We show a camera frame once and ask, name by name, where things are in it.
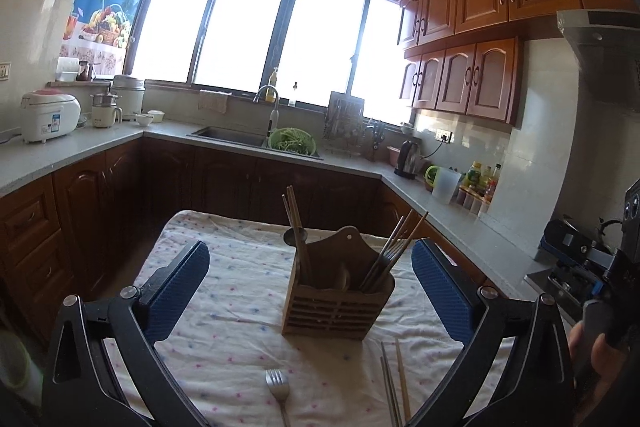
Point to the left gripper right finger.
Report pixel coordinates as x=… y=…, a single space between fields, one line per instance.
x=536 y=387

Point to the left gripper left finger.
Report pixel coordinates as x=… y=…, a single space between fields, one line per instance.
x=102 y=366

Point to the wooden chopstick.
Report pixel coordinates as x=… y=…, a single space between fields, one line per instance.
x=395 y=246
x=405 y=402

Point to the kitchen faucet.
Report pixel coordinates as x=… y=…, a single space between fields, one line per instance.
x=274 y=115

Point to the right hand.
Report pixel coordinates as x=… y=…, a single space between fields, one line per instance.
x=613 y=398

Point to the metal chopstick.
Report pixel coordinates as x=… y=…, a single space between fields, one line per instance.
x=388 y=387
x=391 y=380

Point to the condiment bottles rack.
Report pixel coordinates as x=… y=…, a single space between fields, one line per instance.
x=477 y=187

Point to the white dotted tablecloth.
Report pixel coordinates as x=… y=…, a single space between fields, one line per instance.
x=230 y=334

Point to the white pitcher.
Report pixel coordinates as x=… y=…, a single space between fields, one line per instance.
x=446 y=183

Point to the silver fork on table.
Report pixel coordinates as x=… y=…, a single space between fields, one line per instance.
x=278 y=385

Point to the wooden utensil holder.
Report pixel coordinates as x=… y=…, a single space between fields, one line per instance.
x=329 y=295

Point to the black electric kettle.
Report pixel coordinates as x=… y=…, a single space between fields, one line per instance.
x=408 y=155

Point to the metal ladle spoon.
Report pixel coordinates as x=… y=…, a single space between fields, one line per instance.
x=297 y=237

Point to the white rice cooker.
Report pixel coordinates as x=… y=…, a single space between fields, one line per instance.
x=47 y=114

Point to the wooden chopsticks in holder left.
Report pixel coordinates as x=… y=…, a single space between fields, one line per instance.
x=291 y=209

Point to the small white blender pot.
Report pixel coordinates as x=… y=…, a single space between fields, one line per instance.
x=104 y=110

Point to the knife rack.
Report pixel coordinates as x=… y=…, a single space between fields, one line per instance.
x=344 y=117

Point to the white steel cooker pot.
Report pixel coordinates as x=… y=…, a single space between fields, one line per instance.
x=130 y=93

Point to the green vegetable colander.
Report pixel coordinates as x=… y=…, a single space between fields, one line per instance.
x=293 y=140

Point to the fruit beach poster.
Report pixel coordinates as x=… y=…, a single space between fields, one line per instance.
x=98 y=32

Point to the upper wooden wall cabinets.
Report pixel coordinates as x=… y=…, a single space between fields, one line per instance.
x=465 y=57

